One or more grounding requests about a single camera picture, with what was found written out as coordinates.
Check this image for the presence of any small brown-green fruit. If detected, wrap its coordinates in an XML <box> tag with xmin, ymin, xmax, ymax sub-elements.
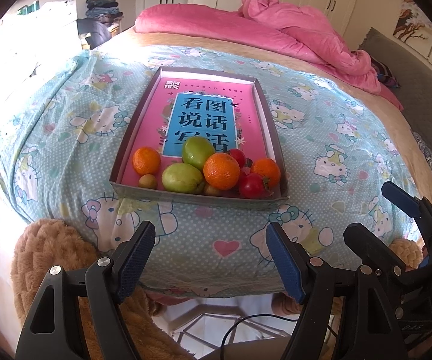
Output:
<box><xmin>138</xmin><ymin>174</ymin><xmax>158</xmax><ymax>189</ymax></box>

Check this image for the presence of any red cherry tomato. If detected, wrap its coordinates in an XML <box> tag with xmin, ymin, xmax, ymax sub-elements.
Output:
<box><xmin>227</xmin><ymin>149</ymin><xmax>246</xmax><ymax>168</ymax></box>
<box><xmin>239</xmin><ymin>166</ymin><xmax>250</xmax><ymax>181</ymax></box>
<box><xmin>238</xmin><ymin>173</ymin><xmax>271</xmax><ymax>199</ymax></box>

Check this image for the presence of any orange mandarin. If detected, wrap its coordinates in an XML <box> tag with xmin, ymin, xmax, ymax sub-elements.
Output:
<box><xmin>132</xmin><ymin>146</ymin><xmax>161</xmax><ymax>176</ymax></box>
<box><xmin>203</xmin><ymin>153</ymin><xmax>240</xmax><ymax>191</ymax></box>
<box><xmin>250</xmin><ymin>158</ymin><xmax>281</xmax><ymax>189</ymax></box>

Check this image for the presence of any green apple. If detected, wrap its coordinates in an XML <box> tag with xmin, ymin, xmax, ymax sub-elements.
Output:
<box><xmin>182</xmin><ymin>136</ymin><xmax>215</xmax><ymax>171</ymax></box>
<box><xmin>161</xmin><ymin>163</ymin><xmax>206</xmax><ymax>194</ymax></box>

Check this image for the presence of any small pale round fruit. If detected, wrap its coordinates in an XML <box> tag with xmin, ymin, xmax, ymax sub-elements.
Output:
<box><xmin>203</xmin><ymin>184</ymin><xmax>223</xmax><ymax>197</ymax></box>

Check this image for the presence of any hello kitty bed sheet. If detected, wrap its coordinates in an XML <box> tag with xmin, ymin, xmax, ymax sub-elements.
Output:
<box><xmin>0</xmin><ymin>46</ymin><xmax>417</xmax><ymax>297</ymax></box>

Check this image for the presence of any grey headboard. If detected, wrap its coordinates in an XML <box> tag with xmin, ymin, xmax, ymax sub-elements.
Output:
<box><xmin>360</xmin><ymin>28</ymin><xmax>432</xmax><ymax>150</ymax></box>

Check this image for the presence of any dark patterned pillow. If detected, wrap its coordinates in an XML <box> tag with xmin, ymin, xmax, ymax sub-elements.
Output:
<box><xmin>371</xmin><ymin>58</ymin><xmax>401</xmax><ymax>89</ymax></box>

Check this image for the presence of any grey cardboard box tray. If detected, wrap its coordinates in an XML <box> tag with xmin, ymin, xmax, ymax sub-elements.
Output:
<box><xmin>109</xmin><ymin>65</ymin><xmax>290</xmax><ymax>212</ymax></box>

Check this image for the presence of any pink book with blue title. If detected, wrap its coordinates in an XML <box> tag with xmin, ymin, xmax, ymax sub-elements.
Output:
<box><xmin>111</xmin><ymin>76</ymin><xmax>278</xmax><ymax>187</ymax></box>

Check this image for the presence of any pink blanket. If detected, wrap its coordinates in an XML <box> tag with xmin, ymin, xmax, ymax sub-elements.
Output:
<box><xmin>135</xmin><ymin>0</ymin><xmax>403</xmax><ymax>111</ymax></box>

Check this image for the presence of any pile of dark clothes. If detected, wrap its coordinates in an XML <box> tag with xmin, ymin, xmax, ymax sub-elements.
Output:
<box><xmin>76</xmin><ymin>0</ymin><xmax>123</xmax><ymax>50</ymax></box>

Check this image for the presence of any tree painting on wall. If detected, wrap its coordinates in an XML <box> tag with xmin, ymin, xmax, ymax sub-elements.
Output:
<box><xmin>393</xmin><ymin>0</ymin><xmax>432</xmax><ymax>65</ymax></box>

